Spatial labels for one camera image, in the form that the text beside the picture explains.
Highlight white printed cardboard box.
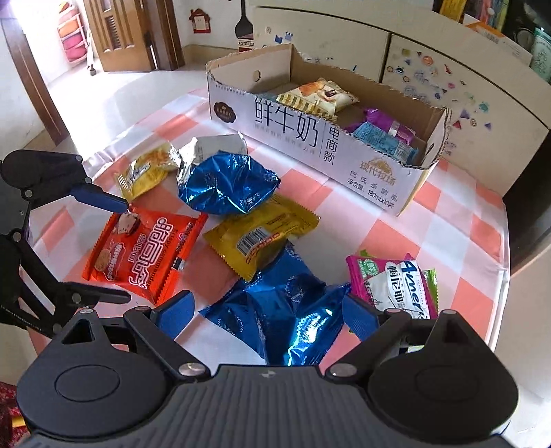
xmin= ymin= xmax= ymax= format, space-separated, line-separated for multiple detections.
xmin=206 ymin=43 xmax=453 ymax=217

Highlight green glass bottle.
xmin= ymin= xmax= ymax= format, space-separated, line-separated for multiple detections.
xmin=529 ymin=27 xmax=551 ymax=82

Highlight orange checkered tablecloth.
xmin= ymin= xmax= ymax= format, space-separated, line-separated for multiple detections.
xmin=26 ymin=84 xmax=517 ymax=371

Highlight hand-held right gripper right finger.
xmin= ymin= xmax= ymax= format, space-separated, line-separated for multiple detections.
xmin=325 ymin=295 xmax=489 ymax=380

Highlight coloured pens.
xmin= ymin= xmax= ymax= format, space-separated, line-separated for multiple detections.
xmin=465 ymin=0 xmax=509 ymax=27

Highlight purple snack packet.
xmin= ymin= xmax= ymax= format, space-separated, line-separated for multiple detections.
xmin=344 ymin=108 xmax=416 ymax=145

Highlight yellow box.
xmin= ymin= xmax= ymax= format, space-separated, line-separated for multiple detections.
xmin=435 ymin=0 xmax=461 ymax=22

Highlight red house wall decal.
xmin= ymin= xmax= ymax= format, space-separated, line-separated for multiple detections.
xmin=189 ymin=6 xmax=212 ymax=34

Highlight wooden door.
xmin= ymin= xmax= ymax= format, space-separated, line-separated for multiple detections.
xmin=82 ymin=0 xmax=186 ymax=73

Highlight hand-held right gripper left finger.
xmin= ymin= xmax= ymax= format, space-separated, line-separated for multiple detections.
xmin=62 ymin=291 xmax=216 ymax=382

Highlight orange and white box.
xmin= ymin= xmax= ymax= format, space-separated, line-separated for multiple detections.
xmin=462 ymin=15 xmax=534 ymax=65

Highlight small yellow snack packet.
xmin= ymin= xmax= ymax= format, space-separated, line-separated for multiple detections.
xmin=113 ymin=143 xmax=184 ymax=201

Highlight brown wooden door frame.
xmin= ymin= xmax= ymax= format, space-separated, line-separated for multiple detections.
xmin=0 ymin=17 xmax=70 ymax=147

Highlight light blue snack packet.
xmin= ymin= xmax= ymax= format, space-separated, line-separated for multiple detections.
xmin=351 ymin=122 xmax=420 ymax=166

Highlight silver foil snack packet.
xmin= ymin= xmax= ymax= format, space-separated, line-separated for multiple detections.
xmin=177 ymin=131 xmax=248 ymax=166

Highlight yellow barcode snack packet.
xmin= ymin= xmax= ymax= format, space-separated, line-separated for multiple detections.
xmin=202 ymin=194 xmax=321 ymax=282

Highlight pink and white snack packet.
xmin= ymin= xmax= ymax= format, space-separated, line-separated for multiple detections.
xmin=345 ymin=253 xmax=433 ymax=322

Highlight pink storage rack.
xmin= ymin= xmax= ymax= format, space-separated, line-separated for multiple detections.
xmin=56 ymin=0 xmax=93 ymax=65

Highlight red patterned cloth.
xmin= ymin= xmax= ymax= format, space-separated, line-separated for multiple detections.
xmin=0 ymin=379 xmax=27 ymax=436

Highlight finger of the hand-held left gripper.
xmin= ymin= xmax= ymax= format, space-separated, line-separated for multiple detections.
xmin=0 ymin=236 xmax=132 ymax=339
xmin=69 ymin=184 xmax=130 ymax=214

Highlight beige bread picture snack packet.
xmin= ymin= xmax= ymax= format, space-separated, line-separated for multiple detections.
xmin=275 ymin=78 xmax=360 ymax=118

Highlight orange red snack packet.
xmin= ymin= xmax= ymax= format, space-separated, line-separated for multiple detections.
xmin=82 ymin=206 xmax=209 ymax=307

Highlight flower vine wall decal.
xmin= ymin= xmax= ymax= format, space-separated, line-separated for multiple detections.
xmin=235 ymin=0 xmax=258 ymax=53

